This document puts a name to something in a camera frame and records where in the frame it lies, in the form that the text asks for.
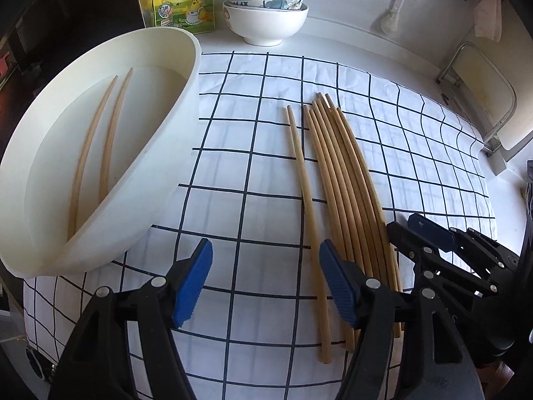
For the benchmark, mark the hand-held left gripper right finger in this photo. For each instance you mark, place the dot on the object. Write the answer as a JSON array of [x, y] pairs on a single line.
[[337, 283]]

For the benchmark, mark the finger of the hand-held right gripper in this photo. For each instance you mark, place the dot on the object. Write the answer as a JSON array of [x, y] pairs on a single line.
[[433, 230], [406, 243]]

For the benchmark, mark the white oval plastic container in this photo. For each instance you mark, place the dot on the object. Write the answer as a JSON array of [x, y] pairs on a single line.
[[158, 141]]

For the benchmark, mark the yellow seasoning pouch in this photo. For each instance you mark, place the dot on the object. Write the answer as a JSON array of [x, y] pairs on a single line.
[[183, 4]]

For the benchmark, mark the white black-checked cloth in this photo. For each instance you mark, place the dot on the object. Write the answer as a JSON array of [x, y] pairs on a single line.
[[250, 200]]

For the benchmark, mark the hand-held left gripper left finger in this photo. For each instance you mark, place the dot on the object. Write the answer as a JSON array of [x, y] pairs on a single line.
[[193, 283]]

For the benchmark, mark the bundle of wooden chopsticks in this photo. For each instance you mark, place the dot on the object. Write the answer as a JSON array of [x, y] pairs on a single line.
[[345, 183]]

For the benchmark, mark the plain white bowl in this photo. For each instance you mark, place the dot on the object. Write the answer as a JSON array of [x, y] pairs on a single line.
[[266, 25]]

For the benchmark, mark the black glass panel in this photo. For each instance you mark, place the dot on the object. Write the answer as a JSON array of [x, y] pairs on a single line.
[[75, 0]]

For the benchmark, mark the pale pink hanging cloth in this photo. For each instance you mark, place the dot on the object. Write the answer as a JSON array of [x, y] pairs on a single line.
[[489, 12]]

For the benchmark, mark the cream folding chair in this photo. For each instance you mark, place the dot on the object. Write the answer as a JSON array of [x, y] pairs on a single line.
[[491, 91]]

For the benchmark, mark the single wooden chopstick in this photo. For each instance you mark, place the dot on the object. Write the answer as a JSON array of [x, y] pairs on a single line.
[[112, 133], [89, 141], [303, 183]]

